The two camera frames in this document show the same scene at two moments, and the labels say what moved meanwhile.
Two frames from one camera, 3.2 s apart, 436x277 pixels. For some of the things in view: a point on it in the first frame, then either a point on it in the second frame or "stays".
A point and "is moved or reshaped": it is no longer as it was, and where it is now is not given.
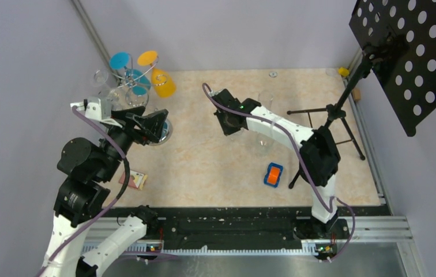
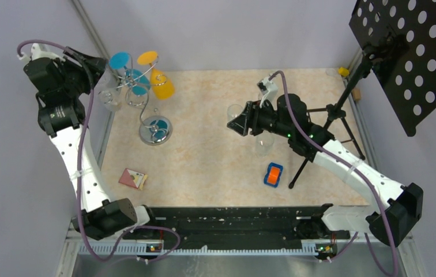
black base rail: (181, 228) stays
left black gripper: (152, 124) to (93, 67)
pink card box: (136, 179) stays
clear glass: (264, 146) stays
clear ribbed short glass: (236, 135) is moved or reshaped
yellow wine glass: (164, 86) stays
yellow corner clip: (344, 71) stays
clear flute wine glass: (265, 98) stays
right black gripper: (227, 130) to (250, 118)
